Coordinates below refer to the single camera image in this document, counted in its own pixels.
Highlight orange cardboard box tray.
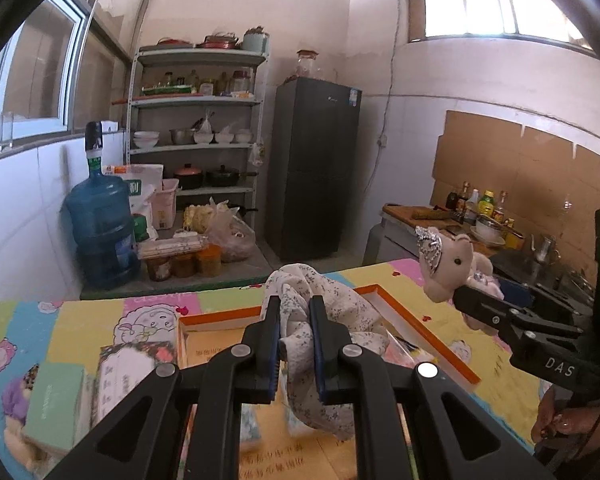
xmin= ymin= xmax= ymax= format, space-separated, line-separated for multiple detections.
xmin=176 ymin=284 xmax=482 ymax=480

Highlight pink cloth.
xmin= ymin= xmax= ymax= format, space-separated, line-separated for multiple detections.
xmin=385 ymin=330 xmax=438 ymax=368

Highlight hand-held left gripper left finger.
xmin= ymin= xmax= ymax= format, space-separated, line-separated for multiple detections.
xmin=45 ymin=295 xmax=283 ymax=480

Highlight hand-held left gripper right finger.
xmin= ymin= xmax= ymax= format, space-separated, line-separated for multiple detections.
xmin=307 ymin=295 xmax=556 ymax=480

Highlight grey kitchen counter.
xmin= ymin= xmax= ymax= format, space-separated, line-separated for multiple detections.
xmin=362 ymin=203 xmax=511 ymax=267

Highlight mint green canister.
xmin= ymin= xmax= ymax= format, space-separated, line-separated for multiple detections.
xmin=241 ymin=27 xmax=271 ymax=56

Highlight yellow corn cobs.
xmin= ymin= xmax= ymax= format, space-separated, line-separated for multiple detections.
xmin=182 ymin=203 xmax=217 ymax=234

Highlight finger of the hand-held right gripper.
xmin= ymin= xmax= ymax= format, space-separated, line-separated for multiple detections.
xmin=495 ymin=277 xmax=596 ymax=318
xmin=452 ymin=284 xmax=586 ymax=348

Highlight glass jar red lid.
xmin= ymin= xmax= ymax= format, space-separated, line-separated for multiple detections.
xmin=295 ymin=50 xmax=320 ymax=80

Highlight person's right hand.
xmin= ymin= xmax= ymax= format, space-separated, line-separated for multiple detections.
xmin=530 ymin=387 xmax=600 ymax=448

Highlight brown wooden stick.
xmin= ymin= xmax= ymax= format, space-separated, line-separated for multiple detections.
xmin=411 ymin=206 xmax=453 ymax=221

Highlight white sack green print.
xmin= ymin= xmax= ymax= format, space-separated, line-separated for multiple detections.
xmin=104 ymin=163 xmax=165 ymax=241

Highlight clear plastic bag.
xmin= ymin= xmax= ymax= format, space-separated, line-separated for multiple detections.
xmin=207 ymin=197 xmax=257 ymax=263

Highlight dark stove top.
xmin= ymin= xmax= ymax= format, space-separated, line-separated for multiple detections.
xmin=490 ymin=247 xmax=596 ymax=306

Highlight red round basket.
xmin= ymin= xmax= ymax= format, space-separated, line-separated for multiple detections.
xmin=200 ymin=32 xmax=241 ymax=50

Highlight cluster of condiment bottles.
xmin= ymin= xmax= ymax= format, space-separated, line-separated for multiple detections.
xmin=445 ymin=181 xmax=511 ymax=226

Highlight jar of brown paste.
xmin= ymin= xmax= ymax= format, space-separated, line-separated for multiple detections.
xmin=172 ymin=254 xmax=197 ymax=278
xmin=145 ymin=257 xmax=173 ymax=282

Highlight white floral scrunchie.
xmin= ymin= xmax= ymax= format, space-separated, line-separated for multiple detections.
xmin=262 ymin=262 xmax=391 ymax=441

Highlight clear drinking glass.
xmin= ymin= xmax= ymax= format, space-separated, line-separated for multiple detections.
xmin=0 ymin=112 xmax=15 ymax=152

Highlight green tray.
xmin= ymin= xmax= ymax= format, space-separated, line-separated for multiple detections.
xmin=141 ymin=85 xmax=197 ymax=97

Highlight pink plastic bin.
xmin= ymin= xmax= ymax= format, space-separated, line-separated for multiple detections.
xmin=150 ymin=178 xmax=180 ymax=231

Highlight colourful cartoon printed blanket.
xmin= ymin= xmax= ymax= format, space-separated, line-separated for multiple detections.
xmin=0 ymin=258 xmax=546 ymax=480

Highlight mint green tissue box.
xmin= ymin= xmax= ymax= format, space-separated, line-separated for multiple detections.
xmin=22 ymin=362 xmax=93 ymax=453

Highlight white bowl with plate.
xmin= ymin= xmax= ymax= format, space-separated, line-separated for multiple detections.
xmin=470 ymin=216 xmax=507 ymax=247

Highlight black cooking pot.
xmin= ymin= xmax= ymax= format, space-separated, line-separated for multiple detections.
xmin=205 ymin=165 xmax=258 ymax=188

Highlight wooden cutting board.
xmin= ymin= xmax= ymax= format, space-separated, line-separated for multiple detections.
xmin=382 ymin=203 xmax=501 ymax=258

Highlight brown cardboard sheets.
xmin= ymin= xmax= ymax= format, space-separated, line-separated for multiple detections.
xmin=430 ymin=110 xmax=600 ymax=271

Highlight grey sliding window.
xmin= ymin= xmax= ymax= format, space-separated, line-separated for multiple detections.
xmin=0 ymin=0 xmax=131 ymax=136

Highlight row of glass jars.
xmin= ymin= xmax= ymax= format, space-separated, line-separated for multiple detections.
xmin=162 ymin=69 xmax=255 ymax=97

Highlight wrapped noodle bundle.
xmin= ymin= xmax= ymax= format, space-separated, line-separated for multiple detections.
xmin=137 ymin=237 xmax=206 ymax=260

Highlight dark grey refrigerator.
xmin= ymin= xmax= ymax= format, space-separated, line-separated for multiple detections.
xmin=265 ymin=77 xmax=363 ymax=261

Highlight black water pump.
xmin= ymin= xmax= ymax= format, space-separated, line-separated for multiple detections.
xmin=83 ymin=121 xmax=106 ymax=176

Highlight metal kettle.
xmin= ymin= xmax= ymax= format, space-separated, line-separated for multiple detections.
xmin=530 ymin=234 xmax=561 ymax=266

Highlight grey metal shelf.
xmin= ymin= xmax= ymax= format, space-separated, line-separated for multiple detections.
xmin=125 ymin=45 xmax=271 ymax=221

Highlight white plastic bag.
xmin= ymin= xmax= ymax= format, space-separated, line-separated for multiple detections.
xmin=194 ymin=110 xmax=216 ymax=145

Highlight red cooking pot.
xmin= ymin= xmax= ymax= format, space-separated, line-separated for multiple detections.
xmin=173 ymin=163 xmax=204 ymax=191

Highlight small high window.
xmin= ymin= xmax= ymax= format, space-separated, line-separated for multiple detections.
xmin=407 ymin=0 xmax=588 ymax=51

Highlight blue water jug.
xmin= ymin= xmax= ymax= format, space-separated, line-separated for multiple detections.
xmin=64 ymin=172 xmax=142 ymax=291

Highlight jar of orange paste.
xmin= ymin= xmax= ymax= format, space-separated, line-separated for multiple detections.
xmin=196 ymin=245 xmax=222 ymax=277

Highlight pink plush bear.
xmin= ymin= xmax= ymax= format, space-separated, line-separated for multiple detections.
xmin=414 ymin=226 xmax=505 ymax=303

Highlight floral tissue pack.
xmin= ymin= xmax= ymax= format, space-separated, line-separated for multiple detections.
xmin=92 ymin=341 xmax=181 ymax=428

